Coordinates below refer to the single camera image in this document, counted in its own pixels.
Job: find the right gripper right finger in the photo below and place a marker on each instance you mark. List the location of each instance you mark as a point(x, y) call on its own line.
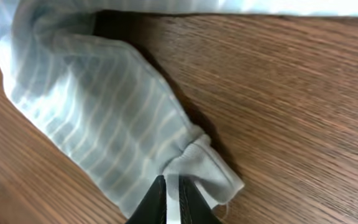
point(193, 207)

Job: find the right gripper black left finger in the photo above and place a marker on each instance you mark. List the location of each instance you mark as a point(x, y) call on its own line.
point(153, 207)

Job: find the light blue striped pants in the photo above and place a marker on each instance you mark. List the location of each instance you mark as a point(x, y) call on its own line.
point(104, 106)

